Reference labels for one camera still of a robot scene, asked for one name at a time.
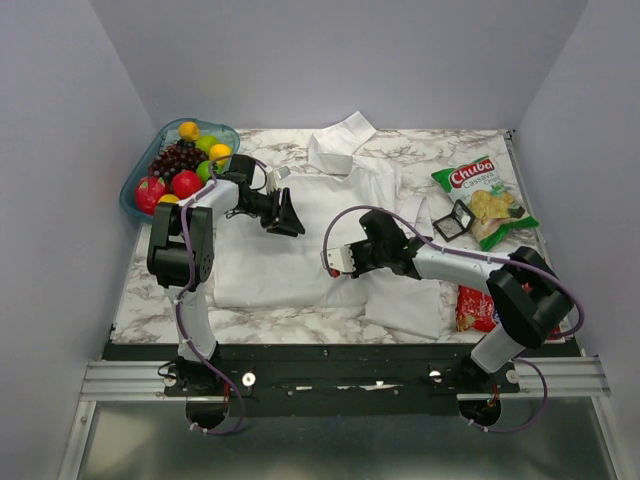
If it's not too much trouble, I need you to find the yellow lemon at basket back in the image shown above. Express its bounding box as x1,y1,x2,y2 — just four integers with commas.
178,121,200,142

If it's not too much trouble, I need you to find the red apple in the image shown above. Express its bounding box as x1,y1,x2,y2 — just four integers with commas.
171,170,204,199

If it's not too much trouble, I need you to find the green lime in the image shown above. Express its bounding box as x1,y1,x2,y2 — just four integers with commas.
196,160,218,184

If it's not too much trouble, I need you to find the blue plastic fruit basket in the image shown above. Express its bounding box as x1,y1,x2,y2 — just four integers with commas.
118,117,241,225

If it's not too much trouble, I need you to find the aluminium rail frame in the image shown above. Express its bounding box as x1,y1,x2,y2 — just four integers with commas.
58,356,636,479

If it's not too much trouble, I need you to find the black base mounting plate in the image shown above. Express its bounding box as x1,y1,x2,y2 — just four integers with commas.
103,343,582,424

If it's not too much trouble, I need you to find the white shirt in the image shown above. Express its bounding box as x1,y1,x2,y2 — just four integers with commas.
213,112,440,340

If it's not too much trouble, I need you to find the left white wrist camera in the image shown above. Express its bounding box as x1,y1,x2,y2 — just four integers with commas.
264,166,291,194

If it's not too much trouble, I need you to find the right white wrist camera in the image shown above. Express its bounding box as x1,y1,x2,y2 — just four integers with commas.
327,245,356,278

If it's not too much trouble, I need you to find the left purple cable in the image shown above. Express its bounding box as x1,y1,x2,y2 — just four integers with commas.
175,155,271,437

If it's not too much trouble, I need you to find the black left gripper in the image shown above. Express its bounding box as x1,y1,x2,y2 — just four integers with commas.
237,187,306,237

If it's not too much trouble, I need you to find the green cassava chips bag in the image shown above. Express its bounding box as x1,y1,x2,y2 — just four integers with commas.
431,156,539,251

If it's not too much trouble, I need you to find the black wire stand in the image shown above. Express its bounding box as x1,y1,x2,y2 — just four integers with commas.
432,200,476,242

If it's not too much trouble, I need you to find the orange fruit front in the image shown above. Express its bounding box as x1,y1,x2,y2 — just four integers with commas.
158,194,180,204

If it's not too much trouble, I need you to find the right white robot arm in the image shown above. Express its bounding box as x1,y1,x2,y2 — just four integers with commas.
347,208,584,392

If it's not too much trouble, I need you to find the purple cable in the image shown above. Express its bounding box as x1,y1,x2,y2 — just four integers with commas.
175,155,271,437
322,204,587,434

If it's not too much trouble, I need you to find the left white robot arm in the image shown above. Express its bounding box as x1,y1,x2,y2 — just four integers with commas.
147,154,305,395

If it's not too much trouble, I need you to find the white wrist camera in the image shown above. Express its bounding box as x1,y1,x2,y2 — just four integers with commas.
327,245,356,278
264,166,291,194

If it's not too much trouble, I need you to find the red snack bag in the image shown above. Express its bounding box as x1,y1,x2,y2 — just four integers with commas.
455,284,571,342

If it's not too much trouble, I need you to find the red dragon fruit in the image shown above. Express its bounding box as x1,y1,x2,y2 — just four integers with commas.
134,176,169,216

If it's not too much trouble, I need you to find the yellow lemon right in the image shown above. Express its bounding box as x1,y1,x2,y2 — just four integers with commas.
208,143,233,165

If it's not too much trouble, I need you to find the green apple back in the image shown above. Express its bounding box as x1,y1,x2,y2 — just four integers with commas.
195,135,218,154

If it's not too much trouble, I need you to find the purple grape bunch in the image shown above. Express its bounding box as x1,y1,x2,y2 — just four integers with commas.
148,140,208,182

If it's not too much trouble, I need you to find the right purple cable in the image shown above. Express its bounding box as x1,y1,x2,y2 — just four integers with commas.
322,204,587,434

